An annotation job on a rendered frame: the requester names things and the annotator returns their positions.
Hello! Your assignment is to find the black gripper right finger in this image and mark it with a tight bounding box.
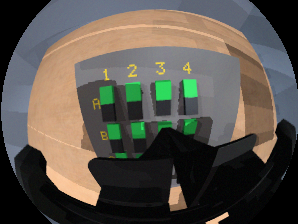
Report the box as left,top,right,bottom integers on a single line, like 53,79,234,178
166,127,257,208

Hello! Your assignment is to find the grey switch panel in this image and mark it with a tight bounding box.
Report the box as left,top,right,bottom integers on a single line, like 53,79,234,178
74,45,241,159

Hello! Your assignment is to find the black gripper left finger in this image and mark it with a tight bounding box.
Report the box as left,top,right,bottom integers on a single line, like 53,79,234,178
88,128,174,204

